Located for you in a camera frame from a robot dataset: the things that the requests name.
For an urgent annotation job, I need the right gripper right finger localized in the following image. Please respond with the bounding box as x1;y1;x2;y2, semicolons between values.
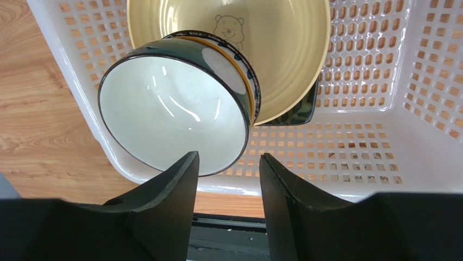
259;153;462;260

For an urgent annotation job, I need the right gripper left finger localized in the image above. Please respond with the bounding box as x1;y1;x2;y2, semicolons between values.
1;151;200;260

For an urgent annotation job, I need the black square floral plate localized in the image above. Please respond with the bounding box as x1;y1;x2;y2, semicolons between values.
262;79;319;126

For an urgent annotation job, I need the black rimmed white bowl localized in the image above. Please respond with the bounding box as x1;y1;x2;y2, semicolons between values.
98;38;253;176

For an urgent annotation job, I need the white perforated plastic basket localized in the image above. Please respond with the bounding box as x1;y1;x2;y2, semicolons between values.
27;0;463;203

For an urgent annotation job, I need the white small bowl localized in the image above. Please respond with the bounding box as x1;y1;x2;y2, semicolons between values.
173;35;261;125

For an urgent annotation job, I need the yellow round bear plate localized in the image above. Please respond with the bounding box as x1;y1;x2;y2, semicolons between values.
127;0;331;125

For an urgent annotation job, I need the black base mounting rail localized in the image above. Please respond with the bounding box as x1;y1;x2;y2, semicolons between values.
187;213;270;260

